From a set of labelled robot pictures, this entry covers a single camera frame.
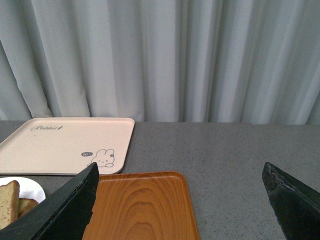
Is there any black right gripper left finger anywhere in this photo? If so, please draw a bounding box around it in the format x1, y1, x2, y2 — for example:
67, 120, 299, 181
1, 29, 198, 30
0, 162, 99, 240

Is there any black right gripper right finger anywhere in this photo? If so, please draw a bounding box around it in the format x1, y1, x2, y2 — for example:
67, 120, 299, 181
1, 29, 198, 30
262, 162, 320, 240

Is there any white round plate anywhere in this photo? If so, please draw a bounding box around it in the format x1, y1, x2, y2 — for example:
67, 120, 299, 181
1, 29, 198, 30
0, 176, 46, 203

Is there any bread slice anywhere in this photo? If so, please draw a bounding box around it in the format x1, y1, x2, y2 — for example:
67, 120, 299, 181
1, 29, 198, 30
17, 198, 39, 218
0, 180, 20, 230

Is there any beige rabbit tray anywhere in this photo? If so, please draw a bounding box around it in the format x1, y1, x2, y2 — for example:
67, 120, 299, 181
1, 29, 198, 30
0, 117, 135, 176

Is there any brown wooden tray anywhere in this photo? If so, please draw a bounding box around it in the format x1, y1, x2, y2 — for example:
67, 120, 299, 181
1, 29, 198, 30
82, 171, 200, 240

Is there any grey curtain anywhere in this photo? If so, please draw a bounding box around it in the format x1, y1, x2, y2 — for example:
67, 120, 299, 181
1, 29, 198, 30
0, 0, 320, 125

